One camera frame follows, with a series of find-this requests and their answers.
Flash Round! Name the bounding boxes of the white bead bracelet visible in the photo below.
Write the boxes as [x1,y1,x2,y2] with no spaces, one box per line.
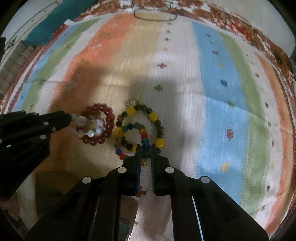
[71,113,105,138]

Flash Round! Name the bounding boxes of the yellow and black bead bracelet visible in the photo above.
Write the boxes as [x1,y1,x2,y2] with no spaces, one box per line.
[115,105,166,156]

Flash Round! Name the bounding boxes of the dark red bead bracelet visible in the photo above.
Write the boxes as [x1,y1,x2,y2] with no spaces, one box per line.
[75,103,115,146]

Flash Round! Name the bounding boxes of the multicolour bead bracelet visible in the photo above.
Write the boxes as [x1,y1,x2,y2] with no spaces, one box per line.
[114,122,152,167]

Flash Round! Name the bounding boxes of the striped grey pillow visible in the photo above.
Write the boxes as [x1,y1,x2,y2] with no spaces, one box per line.
[1,41,36,99]

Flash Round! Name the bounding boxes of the silver metal tin box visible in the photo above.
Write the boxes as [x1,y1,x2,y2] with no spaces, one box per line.
[35,171,138,240]

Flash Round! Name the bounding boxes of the striped colourful mat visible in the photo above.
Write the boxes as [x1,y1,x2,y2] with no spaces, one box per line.
[1,11,295,237]

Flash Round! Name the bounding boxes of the teal blanket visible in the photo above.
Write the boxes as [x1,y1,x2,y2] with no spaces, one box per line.
[23,0,95,46]

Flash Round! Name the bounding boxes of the black cable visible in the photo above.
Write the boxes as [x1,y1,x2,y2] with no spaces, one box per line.
[131,0,178,23]

